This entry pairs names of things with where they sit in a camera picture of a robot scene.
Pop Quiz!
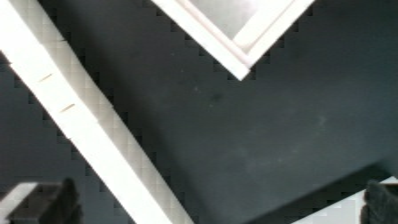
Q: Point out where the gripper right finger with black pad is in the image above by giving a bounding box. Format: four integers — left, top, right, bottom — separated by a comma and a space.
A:
362, 180, 398, 224

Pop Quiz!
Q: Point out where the white U-shaped boundary fence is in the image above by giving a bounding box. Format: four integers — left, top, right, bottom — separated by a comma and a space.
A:
0, 0, 195, 224

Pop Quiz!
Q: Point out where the white cabinet body box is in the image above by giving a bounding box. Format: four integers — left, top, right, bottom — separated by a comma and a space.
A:
152, 0, 315, 80

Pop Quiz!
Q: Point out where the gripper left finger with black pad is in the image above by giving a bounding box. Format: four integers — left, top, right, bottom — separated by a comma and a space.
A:
0, 178, 84, 224

